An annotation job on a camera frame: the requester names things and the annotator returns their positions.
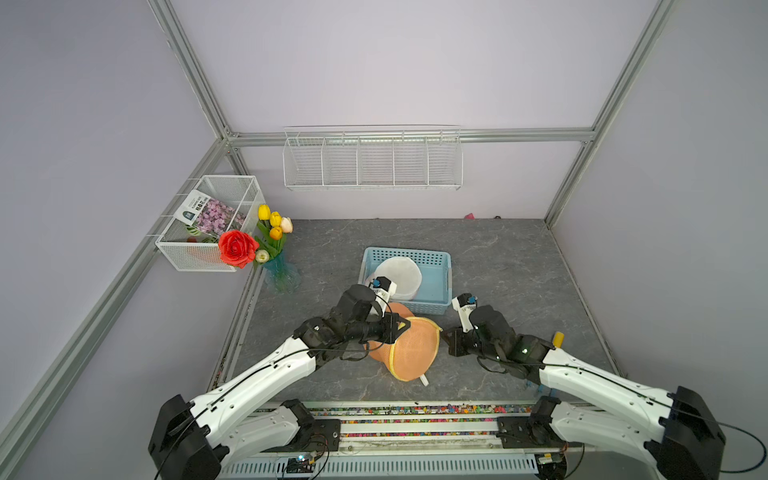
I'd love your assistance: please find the white mesh laundry bag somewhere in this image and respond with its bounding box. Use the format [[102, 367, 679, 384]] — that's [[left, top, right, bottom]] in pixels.
[[366, 256, 423, 300]]

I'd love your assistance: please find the red artificial rose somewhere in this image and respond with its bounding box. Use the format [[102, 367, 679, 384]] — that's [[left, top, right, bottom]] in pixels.
[[218, 230, 260, 269]]

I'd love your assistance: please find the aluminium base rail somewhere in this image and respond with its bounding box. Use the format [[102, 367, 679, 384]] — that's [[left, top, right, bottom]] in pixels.
[[161, 400, 679, 480]]

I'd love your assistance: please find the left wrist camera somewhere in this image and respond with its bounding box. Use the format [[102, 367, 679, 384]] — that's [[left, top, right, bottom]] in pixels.
[[367, 276, 397, 316]]

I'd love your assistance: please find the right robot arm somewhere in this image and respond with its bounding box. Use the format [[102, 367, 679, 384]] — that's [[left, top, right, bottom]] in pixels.
[[441, 294, 728, 479]]

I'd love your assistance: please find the purple flower packet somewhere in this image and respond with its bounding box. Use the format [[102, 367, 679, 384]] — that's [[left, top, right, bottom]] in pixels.
[[173, 190, 246, 239]]

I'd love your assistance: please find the orange mesh laundry bag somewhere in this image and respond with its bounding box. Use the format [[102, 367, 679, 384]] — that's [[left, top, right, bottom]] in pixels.
[[368, 303, 442, 386]]

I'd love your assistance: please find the light blue plastic basket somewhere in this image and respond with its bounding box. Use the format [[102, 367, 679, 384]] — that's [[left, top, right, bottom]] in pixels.
[[358, 247, 453, 316]]

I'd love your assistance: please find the white wire corner basket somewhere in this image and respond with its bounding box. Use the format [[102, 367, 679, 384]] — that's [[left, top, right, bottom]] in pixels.
[[155, 175, 265, 273]]

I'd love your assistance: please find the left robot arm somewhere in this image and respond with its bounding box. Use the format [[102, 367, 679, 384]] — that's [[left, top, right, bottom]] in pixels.
[[148, 277, 410, 479]]

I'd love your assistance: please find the tulip bouquet in vase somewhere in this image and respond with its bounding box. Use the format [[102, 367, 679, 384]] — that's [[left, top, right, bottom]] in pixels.
[[256, 203, 300, 293]]

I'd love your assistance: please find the long white wire shelf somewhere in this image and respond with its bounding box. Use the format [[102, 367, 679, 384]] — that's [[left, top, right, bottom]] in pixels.
[[282, 127, 464, 190]]

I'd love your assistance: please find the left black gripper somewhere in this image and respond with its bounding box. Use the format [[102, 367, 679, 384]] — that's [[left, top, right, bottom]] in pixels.
[[346, 309, 409, 343]]

